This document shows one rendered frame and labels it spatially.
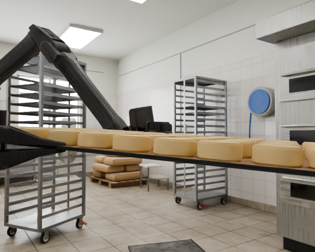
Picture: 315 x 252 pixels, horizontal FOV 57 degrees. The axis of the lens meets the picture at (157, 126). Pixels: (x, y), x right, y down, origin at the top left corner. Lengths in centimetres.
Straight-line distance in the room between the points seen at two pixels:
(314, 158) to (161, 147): 15
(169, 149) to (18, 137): 18
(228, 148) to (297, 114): 243
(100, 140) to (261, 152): 20
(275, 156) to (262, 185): 393
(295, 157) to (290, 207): 252
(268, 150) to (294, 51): 254
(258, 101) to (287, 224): 177
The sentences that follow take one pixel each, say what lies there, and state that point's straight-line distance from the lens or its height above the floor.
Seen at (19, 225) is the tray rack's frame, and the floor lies 15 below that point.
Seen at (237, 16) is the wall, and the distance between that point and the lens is 476.
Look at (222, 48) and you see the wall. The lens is 483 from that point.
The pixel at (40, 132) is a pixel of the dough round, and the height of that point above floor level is 101.
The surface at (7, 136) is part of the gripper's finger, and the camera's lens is 37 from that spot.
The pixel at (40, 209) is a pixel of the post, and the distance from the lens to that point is 297.
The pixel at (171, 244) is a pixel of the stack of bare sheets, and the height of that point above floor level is 2.
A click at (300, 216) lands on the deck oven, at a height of 34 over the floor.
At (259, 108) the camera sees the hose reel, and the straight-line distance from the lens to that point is 403.
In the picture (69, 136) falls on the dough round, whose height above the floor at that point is 101.
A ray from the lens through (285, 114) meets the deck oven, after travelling 279.
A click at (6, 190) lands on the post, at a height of 47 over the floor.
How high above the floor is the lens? 101
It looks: 2 degrees up
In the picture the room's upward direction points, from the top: straight up
